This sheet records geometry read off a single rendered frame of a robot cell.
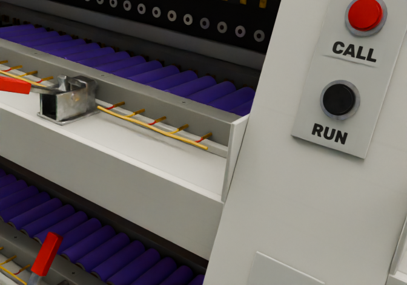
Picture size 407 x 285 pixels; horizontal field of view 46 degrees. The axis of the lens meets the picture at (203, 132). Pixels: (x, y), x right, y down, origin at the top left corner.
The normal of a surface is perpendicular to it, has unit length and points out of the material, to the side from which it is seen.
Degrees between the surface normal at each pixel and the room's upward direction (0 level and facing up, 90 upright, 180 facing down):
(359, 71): 90
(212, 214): 106
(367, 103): 90
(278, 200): 90
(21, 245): 16
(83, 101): 90
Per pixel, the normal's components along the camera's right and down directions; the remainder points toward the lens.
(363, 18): -0.50, 0.02
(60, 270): 0.10, -0.91
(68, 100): 0.83, 0.29
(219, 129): -0.54, 0.29
